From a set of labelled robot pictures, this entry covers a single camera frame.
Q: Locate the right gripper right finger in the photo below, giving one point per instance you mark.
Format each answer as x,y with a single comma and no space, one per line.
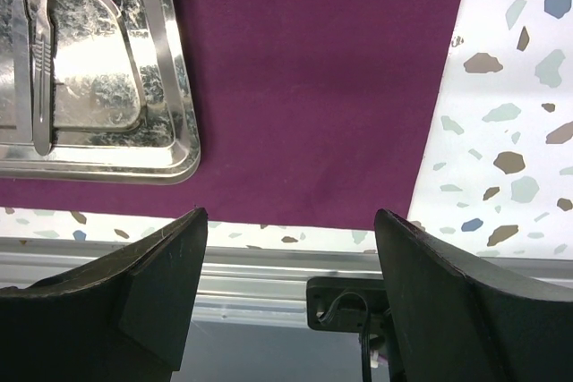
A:
458,317

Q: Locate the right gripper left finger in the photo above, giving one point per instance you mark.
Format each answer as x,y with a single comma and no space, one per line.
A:
122,317

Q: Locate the purple cloth wrap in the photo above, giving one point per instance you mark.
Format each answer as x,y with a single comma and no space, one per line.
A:
311,112

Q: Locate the steel instrument tray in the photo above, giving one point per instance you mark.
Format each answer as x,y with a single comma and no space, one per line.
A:
122,103

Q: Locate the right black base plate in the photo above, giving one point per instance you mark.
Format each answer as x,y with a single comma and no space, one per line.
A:
344,305

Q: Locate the aluminium front rail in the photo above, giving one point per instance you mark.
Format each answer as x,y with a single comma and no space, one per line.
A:
241,286

